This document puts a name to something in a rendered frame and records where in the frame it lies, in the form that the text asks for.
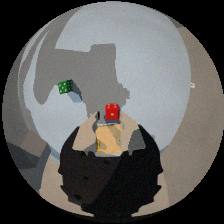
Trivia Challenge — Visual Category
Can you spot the red die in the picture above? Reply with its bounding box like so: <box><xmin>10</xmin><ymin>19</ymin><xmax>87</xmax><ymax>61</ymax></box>
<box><xmin>105</xmin><ymin>104</ymin><xmax>119</xmax><ymax>120</ymax></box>

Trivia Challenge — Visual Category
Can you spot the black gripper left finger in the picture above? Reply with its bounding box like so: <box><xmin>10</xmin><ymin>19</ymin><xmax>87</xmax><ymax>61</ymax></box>
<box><xmin>58</xmin><ymin>111</ymin><xmax>100</xmax><ymax>175</ymax></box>

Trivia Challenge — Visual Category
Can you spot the tan mat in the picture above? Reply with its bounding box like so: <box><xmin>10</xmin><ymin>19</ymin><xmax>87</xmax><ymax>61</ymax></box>
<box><xmin>96</xmin><ymin>123</ymin><xmax>122</xmax><ymax>155</ymax></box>

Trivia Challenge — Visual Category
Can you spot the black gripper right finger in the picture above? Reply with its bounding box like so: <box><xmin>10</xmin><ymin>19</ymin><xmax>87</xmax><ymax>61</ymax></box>
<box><xmin>119</xmin><ymin>110</ymin><xmax>163</xmax><ymax>175</ymax></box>

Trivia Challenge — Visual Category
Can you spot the green die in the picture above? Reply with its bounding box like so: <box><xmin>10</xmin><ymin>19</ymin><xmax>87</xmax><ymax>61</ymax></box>
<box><xmin>58</xmin><ymin>79</ymin><xmax>73</xmax><ymax>94</ymax></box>

